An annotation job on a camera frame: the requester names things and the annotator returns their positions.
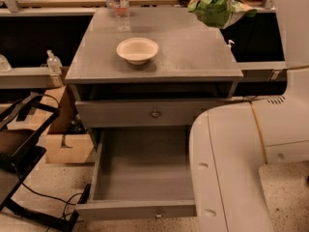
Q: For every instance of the green rice chip bag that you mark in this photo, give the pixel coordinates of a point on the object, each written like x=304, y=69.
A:
x=219, y=13

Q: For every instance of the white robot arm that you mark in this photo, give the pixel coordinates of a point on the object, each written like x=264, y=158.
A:
x=229, y=144

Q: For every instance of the grey wooden drawer cabinet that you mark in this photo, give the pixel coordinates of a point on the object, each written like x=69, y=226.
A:
x=193, y=61

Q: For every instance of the closed grey top drawer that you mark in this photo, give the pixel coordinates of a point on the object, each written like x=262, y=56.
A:
x=144, y=113

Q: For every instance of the open grey middle drawer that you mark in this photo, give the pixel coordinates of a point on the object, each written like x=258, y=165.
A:
x=141, y=173

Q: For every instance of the small white pump dispenser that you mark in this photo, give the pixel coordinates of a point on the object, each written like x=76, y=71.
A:
x=230, y=43

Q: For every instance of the clear plastic water bottle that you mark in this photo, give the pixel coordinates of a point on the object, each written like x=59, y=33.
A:
x=121, y=7

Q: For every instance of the white paper bowl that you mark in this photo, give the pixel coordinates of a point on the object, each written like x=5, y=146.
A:
x=137, y=51

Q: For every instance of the small clear sanitizer bottle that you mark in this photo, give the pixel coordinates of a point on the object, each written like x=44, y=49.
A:
x=53, y=62

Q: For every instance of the brown cardboard box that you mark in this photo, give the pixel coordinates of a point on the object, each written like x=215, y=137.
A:
x=65, y=140

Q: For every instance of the black cart frame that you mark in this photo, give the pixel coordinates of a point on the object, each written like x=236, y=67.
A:
x=19, y=154

